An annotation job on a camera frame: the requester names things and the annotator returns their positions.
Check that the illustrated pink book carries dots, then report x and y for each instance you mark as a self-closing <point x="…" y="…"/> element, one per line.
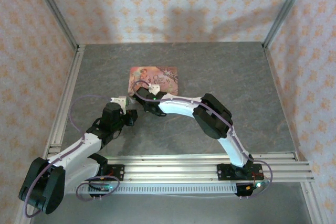
<point x="162" y="77"/>

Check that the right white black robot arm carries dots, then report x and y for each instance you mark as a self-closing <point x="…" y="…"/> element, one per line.
<point x="178" y="107"/>

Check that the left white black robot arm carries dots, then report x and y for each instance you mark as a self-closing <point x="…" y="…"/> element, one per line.
<point x="76" y="148"/>

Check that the small circuit board green light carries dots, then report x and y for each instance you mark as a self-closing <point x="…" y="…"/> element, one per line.
<point x="105" y="187"/>
<point x="258" y="184"/>

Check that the aluminium table side rail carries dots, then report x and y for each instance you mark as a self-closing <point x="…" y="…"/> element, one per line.
<point x="72" y="82"/>
<point x="278" y="90"/>

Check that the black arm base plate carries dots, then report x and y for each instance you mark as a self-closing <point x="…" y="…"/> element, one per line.
<point x="225" y="171"/>
<point x="118" y="172"/>

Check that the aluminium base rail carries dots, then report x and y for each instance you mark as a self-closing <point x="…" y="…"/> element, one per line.
<point x="170" y="166"/>

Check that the aluminium frame post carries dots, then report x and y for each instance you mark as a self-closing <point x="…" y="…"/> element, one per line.
<point x="53" y="6"/>
<point x="288" y="6"/>

